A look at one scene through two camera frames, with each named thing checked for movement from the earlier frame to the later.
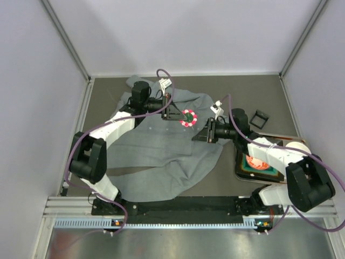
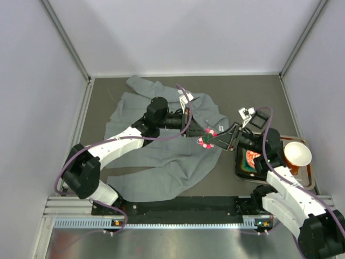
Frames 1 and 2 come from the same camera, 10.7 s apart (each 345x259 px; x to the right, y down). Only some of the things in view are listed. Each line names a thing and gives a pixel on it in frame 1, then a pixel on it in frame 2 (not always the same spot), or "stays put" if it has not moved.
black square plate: (244, 171) stays put
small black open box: (259, 119) stays put
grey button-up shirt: (159, 158) stays put
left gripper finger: (176, 114) → (195, 130)
